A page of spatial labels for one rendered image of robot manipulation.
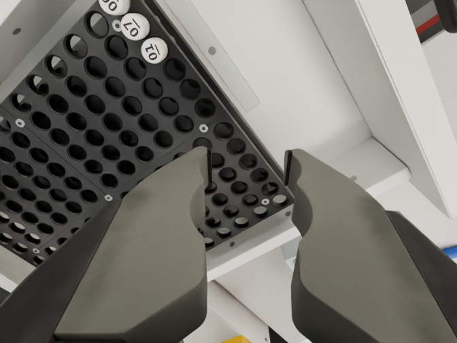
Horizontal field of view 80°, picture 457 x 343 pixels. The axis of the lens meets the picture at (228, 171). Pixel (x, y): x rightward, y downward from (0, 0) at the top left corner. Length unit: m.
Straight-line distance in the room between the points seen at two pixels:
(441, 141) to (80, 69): 0.21
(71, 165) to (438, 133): 0.23
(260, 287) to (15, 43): 0.45
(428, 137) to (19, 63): 0.29
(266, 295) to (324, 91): 0.38
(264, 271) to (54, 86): 0.39
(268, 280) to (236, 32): 0.39
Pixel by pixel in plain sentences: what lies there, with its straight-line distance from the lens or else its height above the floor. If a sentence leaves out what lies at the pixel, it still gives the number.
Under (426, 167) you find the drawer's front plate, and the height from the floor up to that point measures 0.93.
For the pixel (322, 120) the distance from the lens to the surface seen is 0.26.
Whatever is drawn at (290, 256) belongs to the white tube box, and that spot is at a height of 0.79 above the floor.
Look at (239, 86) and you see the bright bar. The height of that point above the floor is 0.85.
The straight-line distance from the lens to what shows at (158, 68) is 0.18.
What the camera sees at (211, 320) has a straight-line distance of 0.49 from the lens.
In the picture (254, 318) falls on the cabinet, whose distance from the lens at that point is 0.62.
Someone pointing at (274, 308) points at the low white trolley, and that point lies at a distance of 0.57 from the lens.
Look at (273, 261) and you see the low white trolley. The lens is 0.47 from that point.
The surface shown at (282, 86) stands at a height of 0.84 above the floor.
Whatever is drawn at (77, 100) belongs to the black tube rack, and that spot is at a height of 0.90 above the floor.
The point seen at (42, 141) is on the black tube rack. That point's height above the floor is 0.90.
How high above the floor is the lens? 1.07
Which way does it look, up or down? 60 degrees down
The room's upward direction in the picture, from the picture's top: 180 degrees counter-clockwise
